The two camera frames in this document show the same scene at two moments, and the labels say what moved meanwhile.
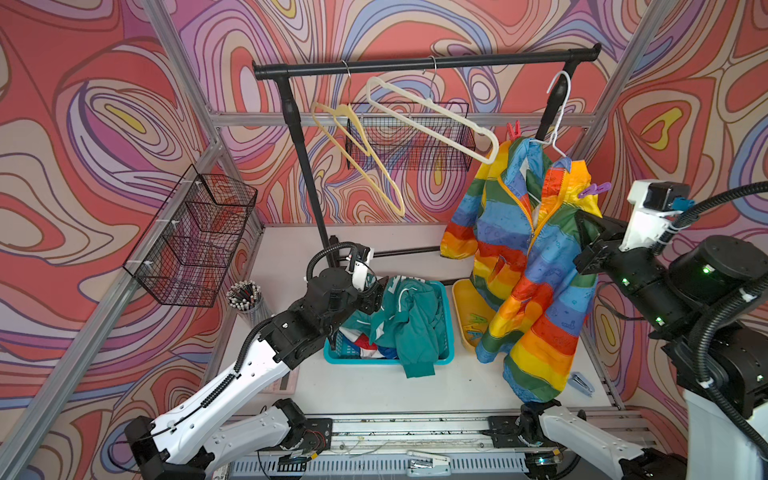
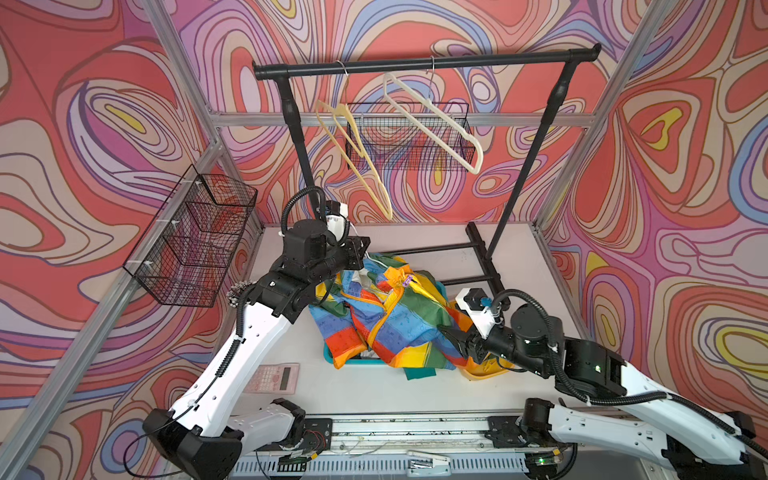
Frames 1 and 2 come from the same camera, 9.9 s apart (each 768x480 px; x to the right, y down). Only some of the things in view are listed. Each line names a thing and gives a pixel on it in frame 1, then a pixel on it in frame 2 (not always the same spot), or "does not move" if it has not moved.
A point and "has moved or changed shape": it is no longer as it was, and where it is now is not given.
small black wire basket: [413, 136] does not move
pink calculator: [286, 384] does not move
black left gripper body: [366, 301] → [334, 261]
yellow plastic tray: [472, 313] → [488, 367]
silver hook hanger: [429, 102] has moved or changed shape
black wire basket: [190, 242] does not move
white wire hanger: [552, 141] → [365, 251]
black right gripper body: [638, 268] → [500, 342]
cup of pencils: [244, 296] does not move
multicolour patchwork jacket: [518, 213] → [389, 307]
